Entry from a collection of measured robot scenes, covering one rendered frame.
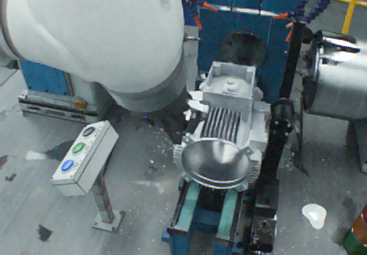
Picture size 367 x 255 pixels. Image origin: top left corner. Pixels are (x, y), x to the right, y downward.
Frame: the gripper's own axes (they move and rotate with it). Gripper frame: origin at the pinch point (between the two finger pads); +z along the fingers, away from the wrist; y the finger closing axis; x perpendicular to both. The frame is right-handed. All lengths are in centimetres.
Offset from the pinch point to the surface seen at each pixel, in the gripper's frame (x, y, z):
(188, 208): 10.8, -1.8, 24.1
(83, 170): 9.4, 17.6, 7.6
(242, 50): -42, -5, 43
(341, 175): -9, -42, 49
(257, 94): -18.2, -12.0, 21.4
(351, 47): -38, -35, 24
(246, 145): -3.1, -11.8, 12.1
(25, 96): -13, 67, 44
